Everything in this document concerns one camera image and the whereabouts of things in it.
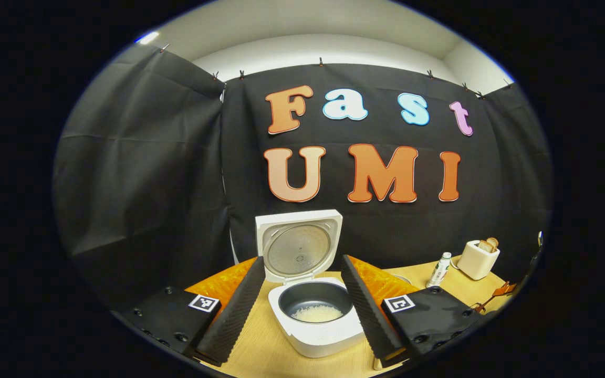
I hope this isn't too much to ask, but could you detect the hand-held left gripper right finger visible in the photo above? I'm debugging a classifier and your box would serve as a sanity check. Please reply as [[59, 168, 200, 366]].
[[341, 255, 497, 368]]

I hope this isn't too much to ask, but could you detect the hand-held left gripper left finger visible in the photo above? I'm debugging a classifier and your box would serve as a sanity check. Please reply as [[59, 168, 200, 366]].
[[111, 256, 266, 366]]

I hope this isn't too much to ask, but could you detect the white rice heap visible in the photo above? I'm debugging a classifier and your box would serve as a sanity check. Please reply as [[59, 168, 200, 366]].
[[290, 304, 344, 323]]

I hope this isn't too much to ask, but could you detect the white rice cooker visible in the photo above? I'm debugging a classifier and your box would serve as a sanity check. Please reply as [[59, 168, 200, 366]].
[[255, 209, 366, 359]]

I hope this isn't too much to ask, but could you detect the wooden spoon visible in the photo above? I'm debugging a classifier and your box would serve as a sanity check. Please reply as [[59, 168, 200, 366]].
[[478, 281, 518, 310]]

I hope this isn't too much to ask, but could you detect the white green-label bottle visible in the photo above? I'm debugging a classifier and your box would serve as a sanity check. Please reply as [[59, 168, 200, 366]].
[[426, 252, 452, 288]]

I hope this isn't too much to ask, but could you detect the cream toaster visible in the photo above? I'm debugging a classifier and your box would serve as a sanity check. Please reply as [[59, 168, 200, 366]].
[[457, 239, 501, 280]]

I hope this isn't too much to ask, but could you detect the black backdrop cloth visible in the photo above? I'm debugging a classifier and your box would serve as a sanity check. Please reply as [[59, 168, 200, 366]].
[[53, 45, 552, 316]]

